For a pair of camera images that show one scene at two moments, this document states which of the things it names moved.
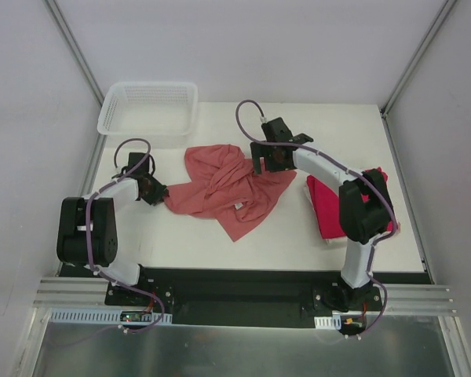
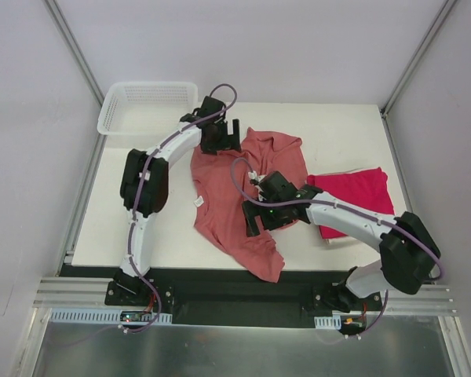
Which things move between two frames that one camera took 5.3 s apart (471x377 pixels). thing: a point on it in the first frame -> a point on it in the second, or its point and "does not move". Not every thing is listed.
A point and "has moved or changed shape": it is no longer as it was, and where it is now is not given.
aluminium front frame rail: x=75 y=292 does not move
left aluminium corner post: x=57 y=16 does not move
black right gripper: x=260 y=159 -> x=255 y=214
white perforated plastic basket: x=150 y=109 does not move
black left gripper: x=157 y=192 -> x=228 y=136
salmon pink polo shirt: x=221 y=184 has moved or changed shape
